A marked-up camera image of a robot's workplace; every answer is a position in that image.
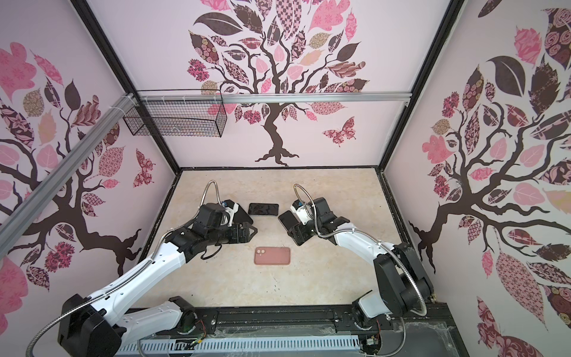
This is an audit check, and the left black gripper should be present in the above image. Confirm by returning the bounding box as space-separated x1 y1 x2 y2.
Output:
207 222 257 246

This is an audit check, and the pink phone case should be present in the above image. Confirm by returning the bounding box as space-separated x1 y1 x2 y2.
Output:
254 247 291 266

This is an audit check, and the purple smartphone black screen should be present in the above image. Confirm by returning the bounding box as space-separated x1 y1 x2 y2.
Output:
278 211 300 231

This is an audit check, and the black phone case horizontal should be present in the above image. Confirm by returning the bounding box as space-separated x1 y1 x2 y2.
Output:
248 203 279 217

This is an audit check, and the right metal flexible conduit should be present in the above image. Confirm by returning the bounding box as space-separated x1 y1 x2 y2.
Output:
292 184 429 318

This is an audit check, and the metal flexible conduit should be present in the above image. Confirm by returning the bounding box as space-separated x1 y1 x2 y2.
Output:
292 184 429 318
24 179 222 357

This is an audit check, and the left metal flexible conduit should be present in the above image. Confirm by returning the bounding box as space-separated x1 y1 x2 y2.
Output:
24 179 222 357

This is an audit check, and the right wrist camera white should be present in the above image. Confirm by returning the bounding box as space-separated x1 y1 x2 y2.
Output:
290 199 312 225

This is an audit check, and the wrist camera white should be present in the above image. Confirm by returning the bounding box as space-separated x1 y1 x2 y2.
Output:
222 204 237 227
290 199 312 225

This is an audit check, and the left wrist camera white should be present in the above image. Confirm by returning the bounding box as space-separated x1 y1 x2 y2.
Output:
222 204 237 227

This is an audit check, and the white slotted cable duct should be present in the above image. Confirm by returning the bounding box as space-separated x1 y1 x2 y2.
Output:
116 336 361 356

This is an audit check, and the black wire basket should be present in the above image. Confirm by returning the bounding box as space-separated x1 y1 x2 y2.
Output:
123 89 228 138

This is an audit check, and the aluminium rail back horizontal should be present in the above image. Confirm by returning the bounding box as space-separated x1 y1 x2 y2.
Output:
140 92 412 104

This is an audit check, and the black base frame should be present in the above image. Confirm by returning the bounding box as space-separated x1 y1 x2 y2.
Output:
97 303 469 357

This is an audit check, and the aluminium rail left diagonal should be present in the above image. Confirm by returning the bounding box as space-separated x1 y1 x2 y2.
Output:
1 94 135 257

